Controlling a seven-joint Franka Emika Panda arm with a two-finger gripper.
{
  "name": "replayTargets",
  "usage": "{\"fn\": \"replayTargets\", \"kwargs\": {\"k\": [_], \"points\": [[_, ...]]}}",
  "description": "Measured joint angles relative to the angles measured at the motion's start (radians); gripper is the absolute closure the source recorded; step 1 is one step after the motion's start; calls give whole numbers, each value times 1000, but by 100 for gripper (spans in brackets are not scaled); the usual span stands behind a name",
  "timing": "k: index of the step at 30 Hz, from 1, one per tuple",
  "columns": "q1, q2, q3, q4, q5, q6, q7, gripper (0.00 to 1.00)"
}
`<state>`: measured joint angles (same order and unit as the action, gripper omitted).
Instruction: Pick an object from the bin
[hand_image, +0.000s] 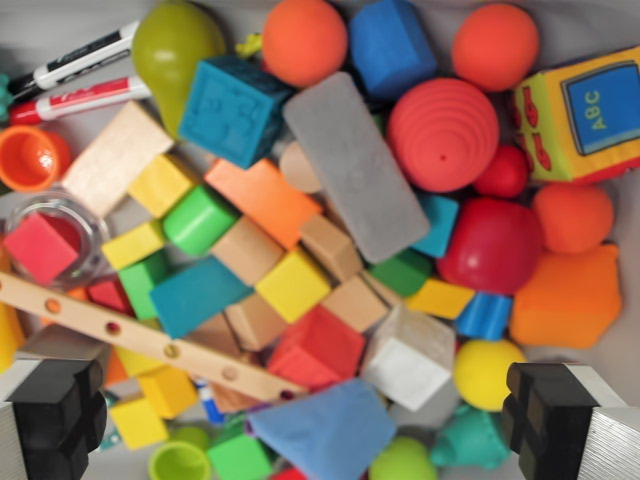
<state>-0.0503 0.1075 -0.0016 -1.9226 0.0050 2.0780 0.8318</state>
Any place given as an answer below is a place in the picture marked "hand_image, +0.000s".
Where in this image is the teal blue wooden block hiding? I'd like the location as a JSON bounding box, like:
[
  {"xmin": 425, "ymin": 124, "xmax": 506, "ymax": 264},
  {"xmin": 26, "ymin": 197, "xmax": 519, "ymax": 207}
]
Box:
[{"xmin": 148, "ymin": 254, "xmax": 256, "ymax": 340}]

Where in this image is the blue plastic spool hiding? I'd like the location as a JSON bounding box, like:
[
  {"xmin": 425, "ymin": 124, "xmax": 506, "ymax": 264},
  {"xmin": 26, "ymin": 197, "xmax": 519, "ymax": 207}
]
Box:
[{"xmin": 454, "ymin": 291, "xmax": 514, "ymax": 341}]

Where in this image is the round natural wood disc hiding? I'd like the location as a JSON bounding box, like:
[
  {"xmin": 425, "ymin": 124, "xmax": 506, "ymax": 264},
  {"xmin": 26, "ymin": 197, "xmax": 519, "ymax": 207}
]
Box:
[{"xmin": 278, "ymin": 141, "xmax": 324, "ymax": 195}]

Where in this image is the green textured toy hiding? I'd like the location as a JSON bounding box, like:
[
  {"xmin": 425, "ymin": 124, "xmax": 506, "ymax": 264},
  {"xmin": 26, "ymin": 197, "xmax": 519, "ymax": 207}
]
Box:
[{"xmin": 219, "ymin": 412, "xmax": 249, "ymax": 441}]

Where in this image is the teal rubber toy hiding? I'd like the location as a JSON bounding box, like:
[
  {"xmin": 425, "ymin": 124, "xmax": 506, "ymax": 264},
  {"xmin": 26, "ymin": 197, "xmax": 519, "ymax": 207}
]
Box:
[{"xmin": 429, "ymin": 403, "xmax": 511, "ymax": 470}]

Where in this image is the wooden strip with holes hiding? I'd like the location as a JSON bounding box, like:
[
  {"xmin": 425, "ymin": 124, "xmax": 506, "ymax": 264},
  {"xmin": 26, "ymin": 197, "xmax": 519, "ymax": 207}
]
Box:
[{"xmin": 0, "ymin": 272, "xmax": 309, "ymax": 404}]

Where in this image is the green wooden cylinder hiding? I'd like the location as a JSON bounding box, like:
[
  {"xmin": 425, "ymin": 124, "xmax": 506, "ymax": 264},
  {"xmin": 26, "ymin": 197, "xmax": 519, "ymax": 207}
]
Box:
[{"xmin": 162, "ymin": 184, "xmax": 240, "ymax": 257}]

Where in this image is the teal embossed rubber cube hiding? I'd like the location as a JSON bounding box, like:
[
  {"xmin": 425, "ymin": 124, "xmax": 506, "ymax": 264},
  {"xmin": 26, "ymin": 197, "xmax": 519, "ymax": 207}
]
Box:
[{"xmin": 178, "ymin": 54, "xmax": 296, "ymax": 170}]

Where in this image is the blue cloth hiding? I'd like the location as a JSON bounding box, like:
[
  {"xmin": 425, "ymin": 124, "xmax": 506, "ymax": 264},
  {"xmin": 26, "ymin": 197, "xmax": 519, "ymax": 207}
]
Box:
[{"xmin": 244, "ymin": 378, "xmax": 399, "ymax": 480}]

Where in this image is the olive green pear toy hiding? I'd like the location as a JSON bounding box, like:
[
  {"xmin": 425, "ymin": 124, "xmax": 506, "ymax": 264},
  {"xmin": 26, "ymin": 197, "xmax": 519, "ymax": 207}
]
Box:
[{"xmin": 131, "ymin": 0, "xmax": 227, "ymax": 139}]

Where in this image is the pink-red wooden cube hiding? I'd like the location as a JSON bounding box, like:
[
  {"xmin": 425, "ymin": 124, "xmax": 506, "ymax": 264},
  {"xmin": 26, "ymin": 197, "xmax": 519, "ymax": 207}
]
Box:
[{"xmin": 2, "ymin": 212, "xmax": 81, "ymax": 286}]

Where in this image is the fabric ABC cube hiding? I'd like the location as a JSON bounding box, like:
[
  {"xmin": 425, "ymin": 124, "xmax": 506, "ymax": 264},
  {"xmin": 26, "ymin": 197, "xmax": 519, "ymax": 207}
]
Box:
[{"xmin": 512, "ymin": 45, "xmax": 640, "ymax": 184}]

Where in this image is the white embossed rubber cube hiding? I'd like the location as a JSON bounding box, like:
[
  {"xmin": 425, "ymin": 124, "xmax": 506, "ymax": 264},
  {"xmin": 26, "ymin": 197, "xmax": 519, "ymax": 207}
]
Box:
[{"xmin": 360, "ymin": 302, "xmax": 457, "ymax": 413}]

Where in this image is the red ribbed dome toy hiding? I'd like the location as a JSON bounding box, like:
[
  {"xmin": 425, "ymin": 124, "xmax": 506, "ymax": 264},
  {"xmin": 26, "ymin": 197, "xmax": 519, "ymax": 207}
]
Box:
[{"xmin": 386, "ymin": 77, "xmax": 500, "ymax": 194}]

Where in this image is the yellow wooden cube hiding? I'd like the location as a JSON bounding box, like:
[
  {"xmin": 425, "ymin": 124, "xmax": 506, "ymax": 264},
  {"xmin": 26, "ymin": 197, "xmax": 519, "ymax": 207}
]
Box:
[
  {"xmin": 127, "ymin": 152, "xmax": 199, "ymax": 220},
  {"xmin": 254, "ymin": 247, "xmax": 333, "ymax": 325}
]

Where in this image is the orange plastic cup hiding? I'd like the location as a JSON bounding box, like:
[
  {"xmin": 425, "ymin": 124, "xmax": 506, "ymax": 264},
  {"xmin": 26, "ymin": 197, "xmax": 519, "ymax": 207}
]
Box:
[{"xmin": 0, "ymin": 124, "xmax": 72, "ymax": 194}]

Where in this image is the yellow ball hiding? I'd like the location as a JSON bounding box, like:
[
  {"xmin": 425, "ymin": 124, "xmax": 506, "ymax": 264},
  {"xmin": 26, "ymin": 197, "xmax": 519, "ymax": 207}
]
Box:
[{"xmin": 452, "ymin": 338, "xmax": 529, "ymax": 413}]

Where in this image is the brown wood block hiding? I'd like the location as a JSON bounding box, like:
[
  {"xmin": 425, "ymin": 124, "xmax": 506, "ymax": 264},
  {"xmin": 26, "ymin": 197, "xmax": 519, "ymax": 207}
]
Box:
[{"xmin": 209, "ymin": 382, "xmax": 261, "ymax": 415}]

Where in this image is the lime green plastic cup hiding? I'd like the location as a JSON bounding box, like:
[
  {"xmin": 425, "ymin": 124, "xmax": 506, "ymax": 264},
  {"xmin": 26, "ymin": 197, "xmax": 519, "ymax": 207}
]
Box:
[{"xmin": 148, "ymin": 439, "xmax": 212, "ymax": 480}]

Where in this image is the grey foam brick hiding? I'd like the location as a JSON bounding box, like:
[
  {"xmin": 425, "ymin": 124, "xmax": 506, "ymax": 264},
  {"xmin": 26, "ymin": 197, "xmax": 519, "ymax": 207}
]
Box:
[{"xmin": 282, "ymin": 71, "xmax": 431, "ymax": 265}]

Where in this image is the yellow wooden block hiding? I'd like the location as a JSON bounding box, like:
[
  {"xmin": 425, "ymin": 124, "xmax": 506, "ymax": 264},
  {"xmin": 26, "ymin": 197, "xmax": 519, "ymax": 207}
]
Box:
[
  {"xmin": 0, "ymin": 299, "xmax": 26, "ymax": 374},
  {"xmin": 114, "ymin": 347, "xmax": 166, "ymax": 379},
  {"xmin": 137, "ymin": 364, "xmax": 200, "ymax": 420},
  {"xmin": 109, "ymin": 397, "xmax": 170, "ymax": 451},
  {"xmin": 404, "ymin": 277, "xmax": 476, "ymax": 321},
  {"xmin": 101, "ymin": 219, "xmax": 167, "ymax": 271}
]

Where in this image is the teal wooden cube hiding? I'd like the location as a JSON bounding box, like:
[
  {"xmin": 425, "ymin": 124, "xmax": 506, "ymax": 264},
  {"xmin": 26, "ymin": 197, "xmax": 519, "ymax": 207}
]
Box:
[{"xmin": 410, "ymin": 192, "xmax": 460, "ymax": 260}]

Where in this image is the red embossed rubber cube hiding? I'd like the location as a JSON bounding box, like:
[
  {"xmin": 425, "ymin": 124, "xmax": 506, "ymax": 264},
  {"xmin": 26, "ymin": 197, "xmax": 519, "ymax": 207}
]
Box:
[{"xmin": 266, "ymin": 304, "xmax": 367, "ymax": 394}]

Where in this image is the orange foam pentagon block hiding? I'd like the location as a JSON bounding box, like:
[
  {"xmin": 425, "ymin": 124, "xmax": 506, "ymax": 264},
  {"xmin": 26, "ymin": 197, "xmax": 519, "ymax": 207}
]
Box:
[{"xmin": 508, "ymin": 243, "xmax": 622, "ymax": 350}]

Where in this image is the green wooden cube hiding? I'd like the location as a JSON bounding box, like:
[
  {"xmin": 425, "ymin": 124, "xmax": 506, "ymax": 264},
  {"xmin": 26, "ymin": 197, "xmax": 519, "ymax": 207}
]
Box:
[{"xmin": 206, "ymin": 432, "xmax": 275, "ymax": 480}]

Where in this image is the large natural wood block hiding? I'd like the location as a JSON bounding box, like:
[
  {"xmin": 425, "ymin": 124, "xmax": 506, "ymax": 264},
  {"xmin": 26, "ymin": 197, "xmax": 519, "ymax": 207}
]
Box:
[{"xmin": 60, "ymin": 99, "xmax": 176, "ymax": 219}]

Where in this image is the small orange wooden block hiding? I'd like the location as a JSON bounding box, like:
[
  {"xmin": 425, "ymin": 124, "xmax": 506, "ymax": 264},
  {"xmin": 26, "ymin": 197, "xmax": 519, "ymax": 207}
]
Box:
[{"xmin": 104, "ymin": 347, "xmax": 129, "ymax": 386}]

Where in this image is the orange foam ball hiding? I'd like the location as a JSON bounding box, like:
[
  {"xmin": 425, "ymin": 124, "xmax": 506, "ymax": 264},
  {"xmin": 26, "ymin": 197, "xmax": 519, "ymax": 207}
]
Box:
[
  {"xmin": 261, "ymin": 0, "xmax": 350, "ymax": 89},
  {"xmin": 531, "ymin": 182, "xmax": 615, "ymax": 255}
]

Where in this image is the small red ball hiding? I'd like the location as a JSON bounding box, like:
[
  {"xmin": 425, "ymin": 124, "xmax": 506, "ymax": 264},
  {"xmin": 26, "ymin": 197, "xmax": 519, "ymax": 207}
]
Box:
[{"xmin": 472, "ymin": 144, "xmax": 531, "ymax": 199}]

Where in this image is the black silver gripper left finger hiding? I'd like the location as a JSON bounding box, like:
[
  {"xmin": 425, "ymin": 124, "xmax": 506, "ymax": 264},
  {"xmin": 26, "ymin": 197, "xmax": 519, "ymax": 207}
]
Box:
[{"xmin": 0, "ymin": 358, "xmax": 109, "ymax": 480}]

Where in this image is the white marker with red cap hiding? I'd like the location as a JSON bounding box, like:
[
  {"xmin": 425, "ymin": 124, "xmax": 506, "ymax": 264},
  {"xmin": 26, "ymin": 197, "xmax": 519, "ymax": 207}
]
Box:
[{"xmin": 8, "ymin": 74, "xmax": 151, "ymax": 126}]

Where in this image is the yellow-green rubber toy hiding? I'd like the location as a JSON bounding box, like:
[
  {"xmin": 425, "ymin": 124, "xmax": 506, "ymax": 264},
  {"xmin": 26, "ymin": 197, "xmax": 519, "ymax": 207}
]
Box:
[{"xmin": 234, "ymin": 32, "xmax": 265, "ymax": 59}]

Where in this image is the lime green foam ball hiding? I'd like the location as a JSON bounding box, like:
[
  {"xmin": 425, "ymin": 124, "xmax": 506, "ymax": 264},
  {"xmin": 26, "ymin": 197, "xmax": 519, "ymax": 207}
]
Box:
[{"xmin": 368, "ymin": 436, "xmax": 439, "ymax": 480}]

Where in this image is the dark red rounded toy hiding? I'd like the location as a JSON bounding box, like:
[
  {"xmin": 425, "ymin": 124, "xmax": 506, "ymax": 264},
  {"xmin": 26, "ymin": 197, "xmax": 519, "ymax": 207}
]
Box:
[{"xmin": 437, "ymin": 197, "xmax": 544, "ymax": 296}]

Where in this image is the green wooden block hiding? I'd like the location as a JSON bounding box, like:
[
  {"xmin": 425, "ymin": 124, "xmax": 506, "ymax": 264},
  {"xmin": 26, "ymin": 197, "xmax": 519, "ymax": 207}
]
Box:
[
  {"xmin": 117, "ymin": 249, "xmax": 174, "ymax": 321},
  {"xmin": 368, "ymin": 248, "xmax": 434, "ymax": 299}
]

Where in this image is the black silver gripper right finger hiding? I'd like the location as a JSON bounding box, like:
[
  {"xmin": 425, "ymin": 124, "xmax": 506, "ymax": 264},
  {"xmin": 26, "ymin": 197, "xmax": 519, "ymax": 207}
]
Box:
[{"xmin": 502, "ymin": 362, "xmax": 640, "ymax": 480}]

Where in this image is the orange-red smooth ball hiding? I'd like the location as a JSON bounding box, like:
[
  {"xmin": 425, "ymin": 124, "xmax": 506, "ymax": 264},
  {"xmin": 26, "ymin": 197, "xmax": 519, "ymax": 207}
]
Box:
[{"xmin": 451, "ymin": 3, "xmax": 541, "ymax": 93}]

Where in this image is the blue foam block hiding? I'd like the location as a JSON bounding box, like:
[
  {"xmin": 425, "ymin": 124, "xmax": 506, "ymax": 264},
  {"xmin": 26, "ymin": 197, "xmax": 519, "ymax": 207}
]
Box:
[{"xmin": 348, "ymin": 0, "xmax": 439, "ymax": 99}]

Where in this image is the small red wooden block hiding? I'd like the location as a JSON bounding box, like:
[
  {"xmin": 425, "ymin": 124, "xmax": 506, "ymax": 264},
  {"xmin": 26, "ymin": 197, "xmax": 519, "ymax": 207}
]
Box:
[{"xmin": 87, "ymin": 277, "xmax": 135, "ymax": 317}]

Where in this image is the lime green plastic piece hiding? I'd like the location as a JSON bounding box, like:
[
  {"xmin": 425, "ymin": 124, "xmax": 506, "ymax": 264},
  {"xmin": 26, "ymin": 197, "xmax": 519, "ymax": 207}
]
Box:
[{"xmin": 169, "ymin": 424, "xmax": 211, "ymax": 451}]

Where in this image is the white marker with black cap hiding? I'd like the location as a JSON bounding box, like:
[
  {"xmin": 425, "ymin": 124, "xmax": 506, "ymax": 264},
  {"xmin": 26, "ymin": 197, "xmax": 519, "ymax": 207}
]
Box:
[{"xmin": 7, "ymin": 19, "xmax": 141, "ymax": 99}]

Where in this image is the clear glass jar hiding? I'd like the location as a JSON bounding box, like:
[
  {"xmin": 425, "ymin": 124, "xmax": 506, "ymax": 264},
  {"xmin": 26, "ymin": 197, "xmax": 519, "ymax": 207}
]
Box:
[{"xmin": 0, "ymin": 192, "xmax": 114, "ymax": 291}]

